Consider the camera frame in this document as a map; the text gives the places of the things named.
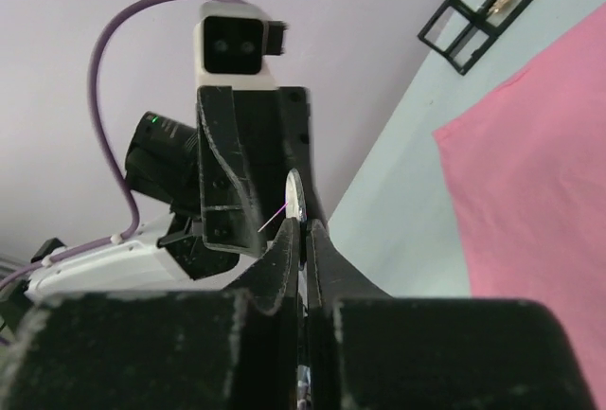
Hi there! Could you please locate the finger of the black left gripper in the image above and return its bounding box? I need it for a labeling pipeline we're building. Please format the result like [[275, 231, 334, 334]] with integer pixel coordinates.
[[197, 86, 265, 257], [278, 86, 327, 227]]

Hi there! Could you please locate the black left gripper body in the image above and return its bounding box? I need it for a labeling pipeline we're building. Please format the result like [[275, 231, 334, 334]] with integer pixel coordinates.
[[226, 88, 289, 244]]

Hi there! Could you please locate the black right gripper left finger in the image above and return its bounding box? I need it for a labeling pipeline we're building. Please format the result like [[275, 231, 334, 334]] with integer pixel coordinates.
[[1, 218, 300, 409]]

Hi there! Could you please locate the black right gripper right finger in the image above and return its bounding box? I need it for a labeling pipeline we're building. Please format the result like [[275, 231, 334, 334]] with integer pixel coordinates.
[[306, 221, 592, 409]]

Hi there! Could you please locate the round portrait pin badge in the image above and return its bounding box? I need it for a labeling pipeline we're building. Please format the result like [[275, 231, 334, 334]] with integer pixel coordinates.
[[257, 169, 307, 233]]

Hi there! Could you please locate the gold leaf rhinestone brooch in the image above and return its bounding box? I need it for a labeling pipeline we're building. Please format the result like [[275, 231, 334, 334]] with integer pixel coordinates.
[[488, 0, 513, 16]]

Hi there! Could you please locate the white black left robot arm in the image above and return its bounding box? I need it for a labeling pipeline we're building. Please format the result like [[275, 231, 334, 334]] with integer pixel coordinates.
[[1, 86, 323, 330]]

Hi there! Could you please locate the pink t-shirt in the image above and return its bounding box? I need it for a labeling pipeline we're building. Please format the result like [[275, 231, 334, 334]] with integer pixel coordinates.
[[434, 8, 605, 408]]

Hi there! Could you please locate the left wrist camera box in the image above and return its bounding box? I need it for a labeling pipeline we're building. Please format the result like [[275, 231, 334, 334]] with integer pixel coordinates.
[[193, 1, 288, 91]]

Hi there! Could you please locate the black wire frame box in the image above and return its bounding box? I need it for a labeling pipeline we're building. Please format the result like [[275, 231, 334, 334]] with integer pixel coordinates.
[[418, 0, 534, 76]]

